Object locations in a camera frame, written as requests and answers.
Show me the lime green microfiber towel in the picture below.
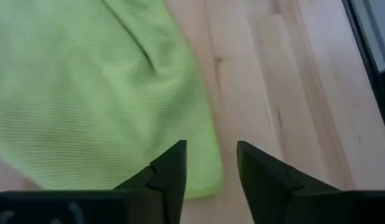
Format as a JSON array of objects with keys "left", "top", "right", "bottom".
[{"left": 0, "top": 0, "right": 224, "bottom": 200}]

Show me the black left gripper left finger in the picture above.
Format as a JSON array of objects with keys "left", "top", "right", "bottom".
[{"left": 113, "top": 139, "right": 188, "bottom": 224}]

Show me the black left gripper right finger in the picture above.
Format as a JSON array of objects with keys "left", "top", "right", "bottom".
[{"left": 236, "top": 140, "right": 340, "bottom": 224}]

